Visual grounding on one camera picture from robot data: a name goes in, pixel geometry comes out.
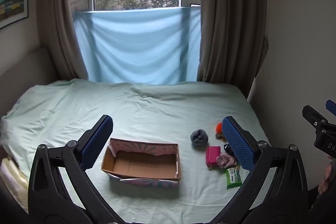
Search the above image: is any light blue window cloth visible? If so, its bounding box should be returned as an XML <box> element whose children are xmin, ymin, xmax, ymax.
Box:
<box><xmin>73</xmin><ymin>7</ymin><xmax>201</xmax><ymax>85</ymax></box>

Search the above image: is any grey fluffy sock ball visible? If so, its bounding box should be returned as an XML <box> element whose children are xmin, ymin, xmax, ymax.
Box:
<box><xmin>190</xmin><ymin>129</ymin><xmax>209</xmax><ymax>147</ymax></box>

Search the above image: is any pale green bed sheet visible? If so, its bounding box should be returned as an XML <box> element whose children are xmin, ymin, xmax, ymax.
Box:
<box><xmin>1</xmin><ymin>80</ymin><xmax>266</xmax><ymax>223</ymax></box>

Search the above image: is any orange pompom toy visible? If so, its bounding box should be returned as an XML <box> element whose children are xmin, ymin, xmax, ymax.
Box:
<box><xmin>215</xmin><ymin>122</ymin><xmax>226</xmax><ymax>141</ymax></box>

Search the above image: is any magenta pink pouch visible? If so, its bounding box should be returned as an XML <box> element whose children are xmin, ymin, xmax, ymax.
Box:
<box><xmin>206</xmin><ymin>146</ymin><xmax>221</xmax><ymax>169</ymax></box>

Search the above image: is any left brown curtain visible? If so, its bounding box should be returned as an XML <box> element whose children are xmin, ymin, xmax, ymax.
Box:
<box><xmin>36</xmin><ymin>0</ymin><xmax>88</xmax><ymax>80</ymax></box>

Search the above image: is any brown curtain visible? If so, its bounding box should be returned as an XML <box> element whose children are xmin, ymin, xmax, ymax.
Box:
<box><xmin>36</xmin><ymin>0</ymin><xmax>88</xmax><ymax>80</ymax></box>
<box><xmin>197</xmin><ymin>0</ymin><xmax>268</xmax><ymax>97</ymax></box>

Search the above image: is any green wet wipes pack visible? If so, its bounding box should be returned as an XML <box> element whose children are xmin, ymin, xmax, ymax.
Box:
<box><xmin>226</xmin><ymin>165</ymin><xmax>242</xmax><ymax>189</ymax></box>

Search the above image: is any right brown curtain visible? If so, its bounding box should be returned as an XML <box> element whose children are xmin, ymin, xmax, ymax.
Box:
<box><xmin>197</xmin><ymin>0</ymin><xmax>268</xmax><ymax>97</ymax></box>

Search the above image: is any black patterned scrunchie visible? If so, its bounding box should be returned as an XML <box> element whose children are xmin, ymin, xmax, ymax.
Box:
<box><xmin>224</xmin><ymin>143</ymin><xmax>236</xmax><ymax>159</ymax></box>

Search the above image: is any open cardboard box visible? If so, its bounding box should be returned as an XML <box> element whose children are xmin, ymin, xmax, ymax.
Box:
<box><xmin>101</xmin><ymin>138</ymin><xmax>181</xmax><ymax>188</ymax></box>

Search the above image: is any person right hand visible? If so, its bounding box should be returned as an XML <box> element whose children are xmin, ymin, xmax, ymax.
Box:
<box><xmin>318</xmin><ymin>163</ymin><xmax>332</xmax><ymax>195</ymax></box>

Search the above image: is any pink cloth sock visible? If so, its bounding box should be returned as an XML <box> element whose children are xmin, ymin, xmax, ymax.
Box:
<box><xmin>216</xmin><ymin>153</ymin><xmax>237</xmax><ymax>169</ymax></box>

